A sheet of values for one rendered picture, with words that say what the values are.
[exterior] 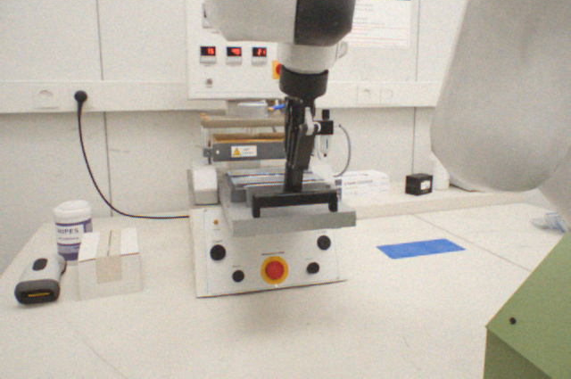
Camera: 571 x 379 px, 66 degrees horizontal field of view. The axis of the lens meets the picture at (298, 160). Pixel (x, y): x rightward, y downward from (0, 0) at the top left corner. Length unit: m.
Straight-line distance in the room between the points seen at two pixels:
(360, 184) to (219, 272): 0.77
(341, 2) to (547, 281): 0.47
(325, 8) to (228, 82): 0.80
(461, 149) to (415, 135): 1.60
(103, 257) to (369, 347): 0.56
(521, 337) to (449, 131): 0.40
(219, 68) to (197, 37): 0.10
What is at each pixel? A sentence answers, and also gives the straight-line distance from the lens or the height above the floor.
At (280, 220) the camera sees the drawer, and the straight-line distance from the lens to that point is 0.76.
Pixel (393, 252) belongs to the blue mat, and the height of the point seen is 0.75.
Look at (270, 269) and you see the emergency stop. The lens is 0.99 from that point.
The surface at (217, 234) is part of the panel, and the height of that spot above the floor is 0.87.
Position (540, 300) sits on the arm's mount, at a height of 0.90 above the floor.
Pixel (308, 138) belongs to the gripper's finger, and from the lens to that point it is 0.68.
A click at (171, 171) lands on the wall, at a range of 1.64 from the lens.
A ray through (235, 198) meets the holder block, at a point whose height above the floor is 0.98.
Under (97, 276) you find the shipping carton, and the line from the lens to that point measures 1.04.
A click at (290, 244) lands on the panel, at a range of 1.01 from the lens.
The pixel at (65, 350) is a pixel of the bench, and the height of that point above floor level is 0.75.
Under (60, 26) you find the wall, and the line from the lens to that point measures 1.64.
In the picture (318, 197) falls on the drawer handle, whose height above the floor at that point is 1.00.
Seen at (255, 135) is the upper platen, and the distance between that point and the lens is 1.17.
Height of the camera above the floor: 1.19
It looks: 9 degrees down
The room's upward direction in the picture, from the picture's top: straight up
